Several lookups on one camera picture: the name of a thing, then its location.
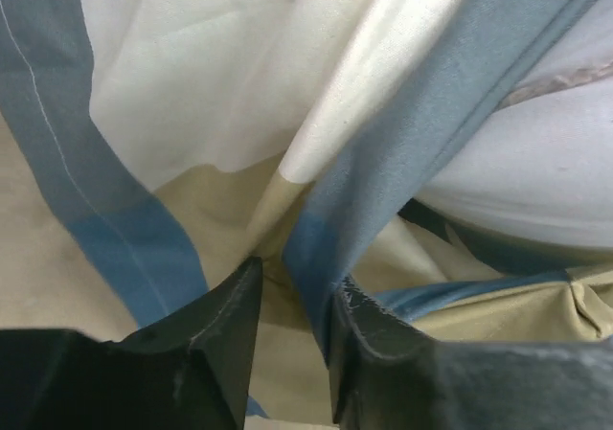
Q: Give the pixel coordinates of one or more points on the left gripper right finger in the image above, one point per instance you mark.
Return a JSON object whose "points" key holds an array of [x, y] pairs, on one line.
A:
{"points": [[384, 374]]}

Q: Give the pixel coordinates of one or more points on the patchwork pillowcase blue beige white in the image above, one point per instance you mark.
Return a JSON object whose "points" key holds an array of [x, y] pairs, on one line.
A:
{"points": [[150, 147]]}

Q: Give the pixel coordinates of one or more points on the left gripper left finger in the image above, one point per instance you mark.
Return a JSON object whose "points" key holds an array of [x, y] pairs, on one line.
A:
{"points": [[190, 370]]}

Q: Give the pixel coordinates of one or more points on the white pillow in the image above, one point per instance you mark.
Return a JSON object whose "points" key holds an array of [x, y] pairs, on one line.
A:
{"points": [[540, 168]]}

